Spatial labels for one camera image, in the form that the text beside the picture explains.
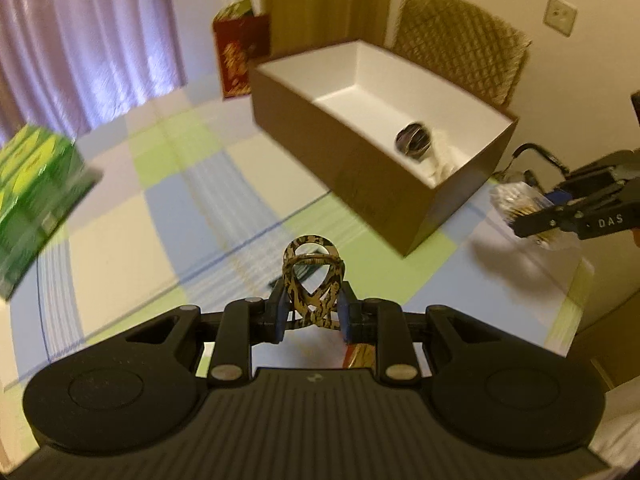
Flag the purple sheer curtain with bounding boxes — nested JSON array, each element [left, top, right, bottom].
[[1, 0, 186, 141]]

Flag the clear plastic packet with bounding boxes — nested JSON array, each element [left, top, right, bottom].
[[489, 181, 579, 250]]

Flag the dark scrunchie hair tie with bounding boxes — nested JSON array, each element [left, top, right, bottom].
[[394, 120, 433, 162]]

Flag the checkered pastel tablecloth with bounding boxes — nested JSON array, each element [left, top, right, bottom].
[[1, 78, 593, 470]]

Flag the leopard print hair claw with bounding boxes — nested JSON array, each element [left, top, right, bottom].
[[282, 235, 345, 330]]

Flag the single wall socket plate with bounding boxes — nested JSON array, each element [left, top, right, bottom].
[[544, 0, 577, 37]]

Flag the black cane handle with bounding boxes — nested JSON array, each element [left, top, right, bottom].
[[510, 142, 569, 177]]

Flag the green tissue multipack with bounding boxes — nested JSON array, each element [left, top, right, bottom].
[[0, 124, 102, 300]]

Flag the red gift bag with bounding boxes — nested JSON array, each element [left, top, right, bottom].
[[212, 0, 271, 99]]

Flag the wooden wardrobe panel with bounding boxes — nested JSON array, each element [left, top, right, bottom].
[[262, 0, 390, 54]]

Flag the brown cardboard storage box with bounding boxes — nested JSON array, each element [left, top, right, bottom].
[[250, 41, 518, 256]]

